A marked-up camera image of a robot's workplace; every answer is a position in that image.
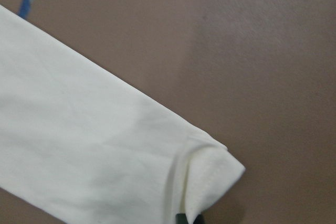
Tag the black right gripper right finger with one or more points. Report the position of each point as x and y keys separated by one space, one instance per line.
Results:
x=199 y=220

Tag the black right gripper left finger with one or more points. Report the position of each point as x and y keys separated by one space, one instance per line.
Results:
x=180 y=219

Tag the cream long-sleeve cat t-shirt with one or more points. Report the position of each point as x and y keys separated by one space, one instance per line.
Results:
x=86 y=147

